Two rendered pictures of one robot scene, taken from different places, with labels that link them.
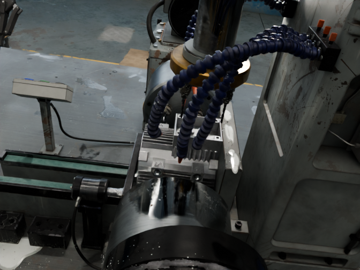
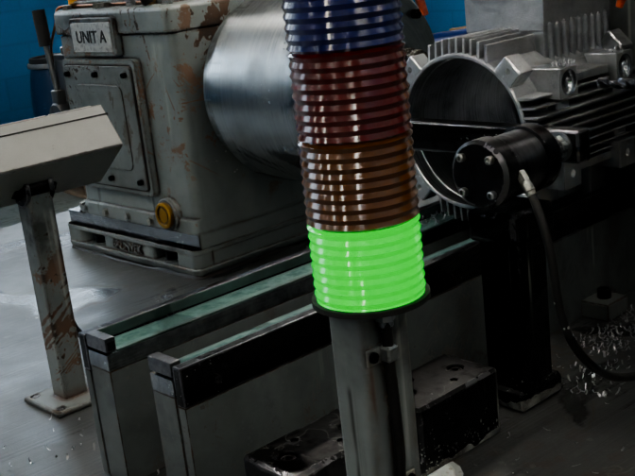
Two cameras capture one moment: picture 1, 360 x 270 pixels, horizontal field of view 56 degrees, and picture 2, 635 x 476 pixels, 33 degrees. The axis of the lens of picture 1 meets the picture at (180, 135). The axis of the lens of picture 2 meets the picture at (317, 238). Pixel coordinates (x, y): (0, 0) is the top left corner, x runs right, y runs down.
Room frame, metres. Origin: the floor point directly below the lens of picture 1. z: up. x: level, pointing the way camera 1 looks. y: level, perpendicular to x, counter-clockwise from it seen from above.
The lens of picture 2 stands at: (-0.02, 0.88, 1.22)
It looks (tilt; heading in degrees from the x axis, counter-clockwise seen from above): 16 degrees down; 321
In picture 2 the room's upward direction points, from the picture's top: 6 degrees counter-clockwise
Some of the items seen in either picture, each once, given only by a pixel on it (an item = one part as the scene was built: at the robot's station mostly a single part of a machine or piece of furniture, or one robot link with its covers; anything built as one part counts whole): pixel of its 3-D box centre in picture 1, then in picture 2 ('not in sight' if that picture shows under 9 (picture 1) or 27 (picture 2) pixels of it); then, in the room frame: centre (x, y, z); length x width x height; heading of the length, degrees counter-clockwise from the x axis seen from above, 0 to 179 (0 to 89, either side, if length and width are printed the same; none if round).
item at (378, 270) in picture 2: not in sight; (367, 258); (0.39, 0.52, 1.05); 0.06 x 0.06 x 0.04
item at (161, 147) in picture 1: (177, 163); (520, 114); (0.71, 0.00, 1.01); 0.20 x 0.19 x 0.19; 93
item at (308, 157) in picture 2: not in sight; (358, 176); (0.39, 0.52, 1.10); 0.06 x 0.06 x 0.04
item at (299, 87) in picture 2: not in sight; (350, 90); (0.39, 0.52, 1.14); 0.06 x 0.06 x 0.04
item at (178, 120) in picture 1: (196, 137); (538, 20); (0.71, -0.04, 1.11); 0.12 x 0.11 x 0.07; 93
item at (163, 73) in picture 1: (182, 93); (297, 84); (1.06, 0.01, 1.04); 0.37 x 0.25 x 0.25; 3
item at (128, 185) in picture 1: (133, 164); (471, 138); (0.68, 0.11, 1.01); 0.26 x 0.04 x 0.03; 3
